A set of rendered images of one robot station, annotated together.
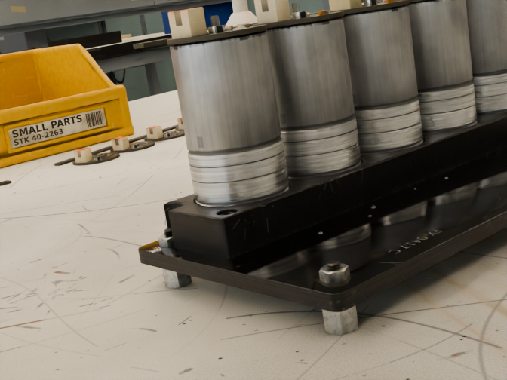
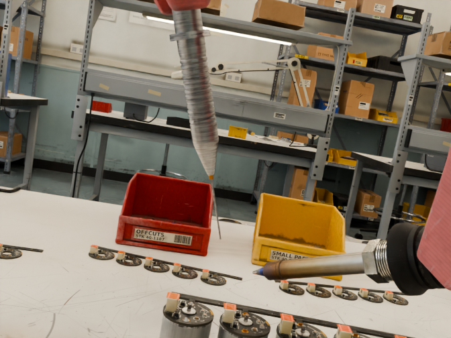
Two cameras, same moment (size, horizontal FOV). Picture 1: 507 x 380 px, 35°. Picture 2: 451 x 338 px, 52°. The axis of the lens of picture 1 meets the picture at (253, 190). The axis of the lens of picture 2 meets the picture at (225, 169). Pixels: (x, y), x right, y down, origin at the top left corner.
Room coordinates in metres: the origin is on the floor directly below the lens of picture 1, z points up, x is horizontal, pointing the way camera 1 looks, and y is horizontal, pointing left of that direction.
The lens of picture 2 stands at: (0.05, -0.14, 0.91)
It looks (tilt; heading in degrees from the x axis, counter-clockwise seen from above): 8 degrees down; 41
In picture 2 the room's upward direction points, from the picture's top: 10 degrees clockwise
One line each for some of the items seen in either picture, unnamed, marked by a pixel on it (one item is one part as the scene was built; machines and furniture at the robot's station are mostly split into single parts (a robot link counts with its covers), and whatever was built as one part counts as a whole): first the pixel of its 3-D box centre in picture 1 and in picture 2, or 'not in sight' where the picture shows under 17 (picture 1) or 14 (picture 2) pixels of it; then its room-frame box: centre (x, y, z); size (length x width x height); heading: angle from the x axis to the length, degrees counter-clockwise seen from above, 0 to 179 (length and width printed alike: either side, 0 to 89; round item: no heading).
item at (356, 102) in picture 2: not in sight; (335, 110); (3.95, 2.07, 1.04); 1.20 x 0.45 x 2.08; 135
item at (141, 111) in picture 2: not in sight; (136, 110); (1.65, 2.00, 0.80); 0.15 x 0.12 x 0.10; 47
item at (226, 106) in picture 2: not in sight; (207, 104); (1.82, 1.62, 0.90); 1.30 x 0.06 x 0.12; 135
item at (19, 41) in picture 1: (19, 45); (441, 163); (2.93, 0.73, 0.80); 0.15 x 0.12 x 0.10; 65
